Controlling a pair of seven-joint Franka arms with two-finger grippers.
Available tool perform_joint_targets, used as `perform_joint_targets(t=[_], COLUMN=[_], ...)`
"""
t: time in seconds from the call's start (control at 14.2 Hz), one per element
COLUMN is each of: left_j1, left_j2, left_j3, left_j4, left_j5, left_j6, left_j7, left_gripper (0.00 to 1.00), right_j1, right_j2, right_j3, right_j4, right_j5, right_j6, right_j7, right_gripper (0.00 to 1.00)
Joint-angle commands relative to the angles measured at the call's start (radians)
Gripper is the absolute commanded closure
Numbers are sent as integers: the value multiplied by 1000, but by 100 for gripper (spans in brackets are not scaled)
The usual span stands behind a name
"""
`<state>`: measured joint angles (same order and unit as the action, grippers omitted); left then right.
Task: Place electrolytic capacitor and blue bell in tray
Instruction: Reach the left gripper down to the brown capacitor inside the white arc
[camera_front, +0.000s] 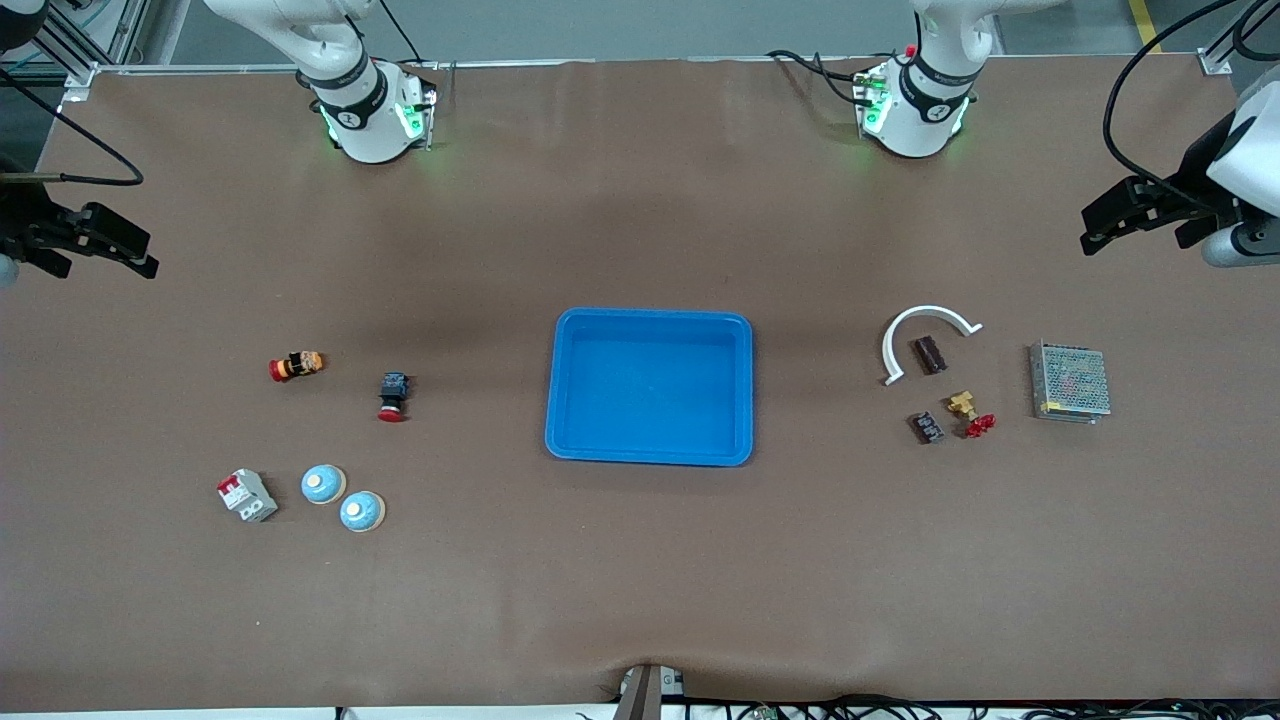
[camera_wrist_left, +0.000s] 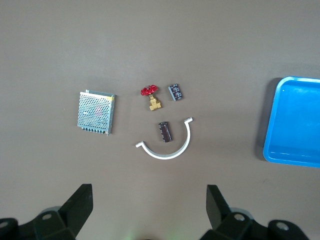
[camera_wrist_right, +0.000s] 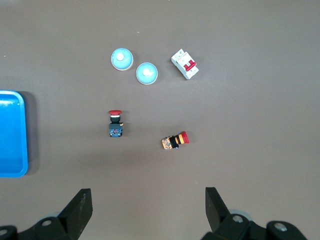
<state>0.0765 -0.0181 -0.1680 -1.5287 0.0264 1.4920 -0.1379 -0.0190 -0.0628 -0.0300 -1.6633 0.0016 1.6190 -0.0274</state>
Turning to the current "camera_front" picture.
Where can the metal mesh power supply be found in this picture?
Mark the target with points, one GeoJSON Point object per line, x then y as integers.
{"type": "Point", "coordinates": [1070, 382]}

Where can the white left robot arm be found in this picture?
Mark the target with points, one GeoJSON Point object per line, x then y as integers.
{"type": "Point", "coordinates": [920, 120]}

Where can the blue plastic tray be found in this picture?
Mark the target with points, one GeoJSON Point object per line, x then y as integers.
{"type": "Point", "coordinates": [650, 390]}

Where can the blue red mushroom button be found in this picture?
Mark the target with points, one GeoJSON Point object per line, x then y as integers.
{"type": "Point", "coordinates": [393, 390]}

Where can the white curved plastic clamp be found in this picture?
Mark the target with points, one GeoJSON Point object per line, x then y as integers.
{"type": "Point", "coordinates": [930, 310]}

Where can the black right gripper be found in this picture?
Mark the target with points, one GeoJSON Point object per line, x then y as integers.
{"type": "Point", "coordinates": [22, 226]}

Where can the orange red push button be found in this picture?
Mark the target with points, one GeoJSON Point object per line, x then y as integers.
{"type": "Point", "coordinates": [298, 366]}

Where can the blue bell cream button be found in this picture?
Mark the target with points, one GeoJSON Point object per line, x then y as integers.
{"type": "Point", "coordinates": [361, 511]}
{"type": "Point", "coordinates": [323, 484]}

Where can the dark brown electrolytic capacitor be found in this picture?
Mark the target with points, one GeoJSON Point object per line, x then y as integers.
{"type": "Point", "coordinates": [926, 428]}
{"type": "Point", "coordinates": [930, 355]}

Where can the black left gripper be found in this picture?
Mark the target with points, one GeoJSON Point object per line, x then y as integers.
{"type": "Point", "coordinates": [1192, 183]}

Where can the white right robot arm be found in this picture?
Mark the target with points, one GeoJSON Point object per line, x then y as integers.
{"type": "Point", "coordinates": [370, 120]}

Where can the grey metal post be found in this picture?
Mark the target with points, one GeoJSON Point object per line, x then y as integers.
{"type": "Point", "coordinates": [645, 695]}

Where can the aluminium frame profile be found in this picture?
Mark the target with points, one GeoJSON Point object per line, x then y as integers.
{"type": "Point", "coordinates": [1215, 62]}
{"type": "Point", "coordinates": [78, 88]}

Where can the white red circuit breaker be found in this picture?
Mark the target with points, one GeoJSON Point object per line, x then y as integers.
{"type": "Point", "coordinates": [247, 495]}

